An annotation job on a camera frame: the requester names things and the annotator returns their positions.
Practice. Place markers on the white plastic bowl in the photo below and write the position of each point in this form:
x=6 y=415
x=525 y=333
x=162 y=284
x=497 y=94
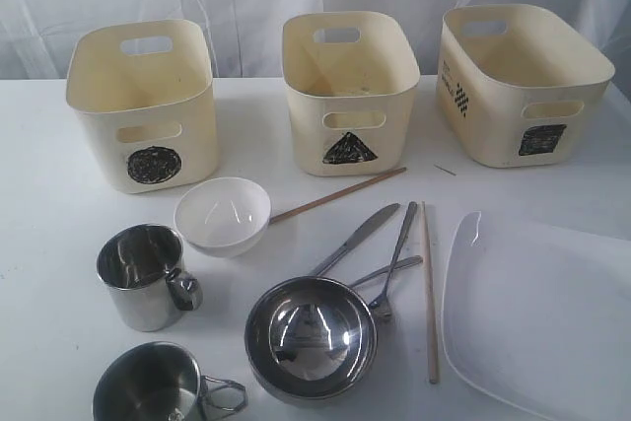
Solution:
x=223 y=216

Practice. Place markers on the cream bin with square mark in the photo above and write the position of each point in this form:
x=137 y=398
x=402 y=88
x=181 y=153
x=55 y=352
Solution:
x=517 y=84

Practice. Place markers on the stainless steel table knife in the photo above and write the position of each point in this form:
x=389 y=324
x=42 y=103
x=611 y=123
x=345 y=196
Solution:
x=367 y=228

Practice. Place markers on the cream bin with circle mark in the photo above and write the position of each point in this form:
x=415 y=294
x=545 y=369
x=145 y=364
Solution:
x=143 y=93

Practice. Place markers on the small thin pin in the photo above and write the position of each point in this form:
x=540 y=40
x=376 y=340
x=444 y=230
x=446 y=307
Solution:
x=445 y=170

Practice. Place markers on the cream bin with triangle mark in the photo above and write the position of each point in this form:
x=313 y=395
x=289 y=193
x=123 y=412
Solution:
x=351 y=80

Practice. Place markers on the stainless steel bowl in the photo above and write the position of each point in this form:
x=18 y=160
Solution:
x=309 y=339

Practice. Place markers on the stainless steel spoon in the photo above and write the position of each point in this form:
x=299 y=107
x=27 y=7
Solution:
x=380 y=305

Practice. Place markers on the dark wooden chopstick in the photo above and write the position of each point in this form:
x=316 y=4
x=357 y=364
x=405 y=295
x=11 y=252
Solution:
x=336 y=195

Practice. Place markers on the light wooden chopstick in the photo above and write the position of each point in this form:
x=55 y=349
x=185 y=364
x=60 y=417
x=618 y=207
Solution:
x=431 y=325

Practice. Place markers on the white square plate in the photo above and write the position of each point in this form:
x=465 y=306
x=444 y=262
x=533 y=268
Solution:
x=538 y=317

